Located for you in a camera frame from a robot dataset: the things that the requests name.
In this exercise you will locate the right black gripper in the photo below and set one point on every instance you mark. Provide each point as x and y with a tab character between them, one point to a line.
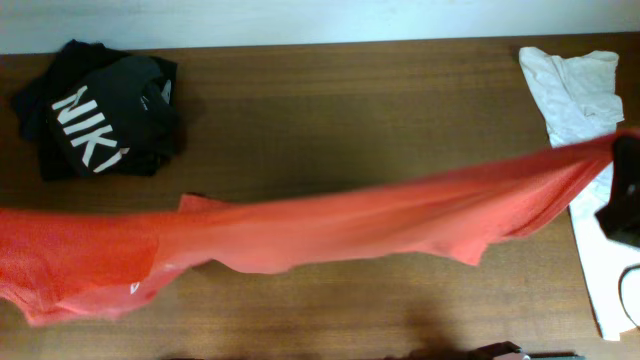
621	217

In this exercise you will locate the orange printed t-shirt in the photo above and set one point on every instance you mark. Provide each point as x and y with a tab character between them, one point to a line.
57	267

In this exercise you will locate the dark folded clothes pile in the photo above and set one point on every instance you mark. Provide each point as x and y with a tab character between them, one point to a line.
74	61

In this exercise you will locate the white t-shirt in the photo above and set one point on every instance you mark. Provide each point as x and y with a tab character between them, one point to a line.
577	99

